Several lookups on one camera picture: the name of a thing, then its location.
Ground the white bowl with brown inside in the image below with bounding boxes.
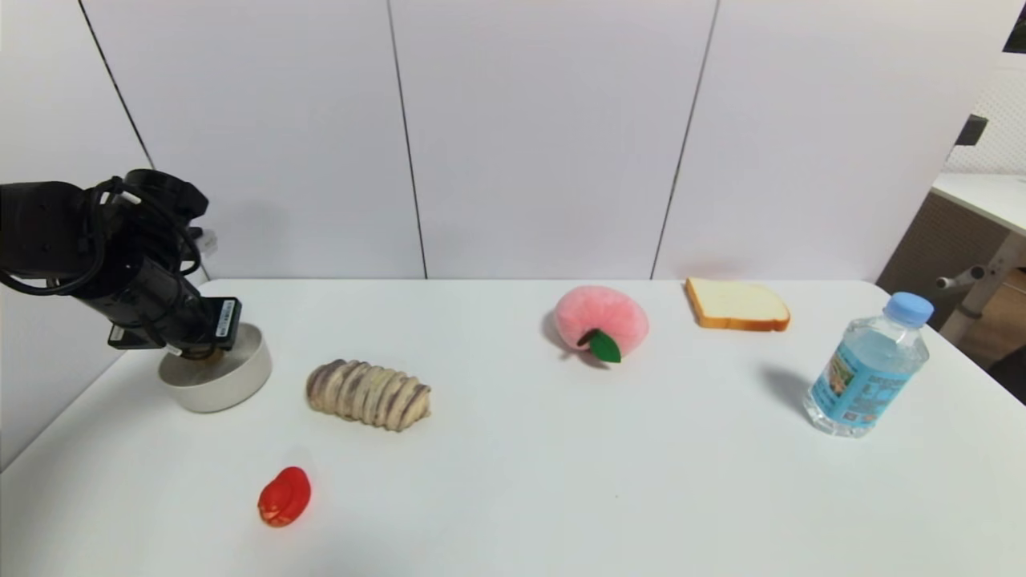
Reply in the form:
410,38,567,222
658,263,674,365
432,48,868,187
158,322,273,414

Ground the pink plush peach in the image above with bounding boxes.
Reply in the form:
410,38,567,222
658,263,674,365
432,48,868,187
554,286,650,364

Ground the striped bread roll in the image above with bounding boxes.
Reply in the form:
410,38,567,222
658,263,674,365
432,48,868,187
305,359,432,432

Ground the toast bread slice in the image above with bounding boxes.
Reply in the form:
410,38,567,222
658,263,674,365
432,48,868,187
685,277,791,332

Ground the red toy pepper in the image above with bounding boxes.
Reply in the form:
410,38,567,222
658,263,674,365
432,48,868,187
257,466,312,528

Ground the water bottle with blue label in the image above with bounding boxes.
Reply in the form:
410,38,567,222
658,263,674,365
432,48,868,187
804,292,935,438

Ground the brown perforated panel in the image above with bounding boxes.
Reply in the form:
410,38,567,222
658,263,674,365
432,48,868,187
876,192,1007,321

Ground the white side table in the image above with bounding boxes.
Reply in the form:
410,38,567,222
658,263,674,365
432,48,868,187
930,172,1026,345

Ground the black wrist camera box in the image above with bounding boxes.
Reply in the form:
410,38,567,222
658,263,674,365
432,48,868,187
204,297,243,351

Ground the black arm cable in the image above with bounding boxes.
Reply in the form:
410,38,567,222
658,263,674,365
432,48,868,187
0,178,203,297

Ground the grey round handle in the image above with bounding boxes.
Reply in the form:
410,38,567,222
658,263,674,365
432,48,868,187
936,264,987,291

